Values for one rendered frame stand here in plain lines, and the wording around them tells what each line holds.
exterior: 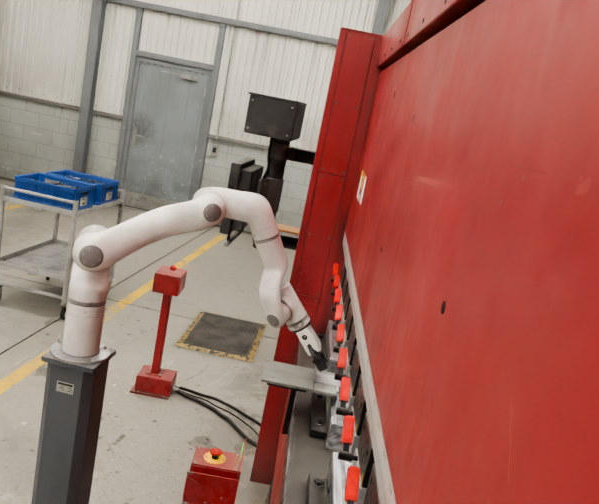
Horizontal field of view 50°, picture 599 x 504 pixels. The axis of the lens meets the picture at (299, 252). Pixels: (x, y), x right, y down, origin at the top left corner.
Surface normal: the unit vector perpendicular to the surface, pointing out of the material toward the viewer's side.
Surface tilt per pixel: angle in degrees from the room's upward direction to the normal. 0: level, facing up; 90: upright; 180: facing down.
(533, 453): 90
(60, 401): 90
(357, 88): 90
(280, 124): 90
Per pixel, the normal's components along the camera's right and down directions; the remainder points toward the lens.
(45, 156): -0.13, 0.19
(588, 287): -0.98, -0.20
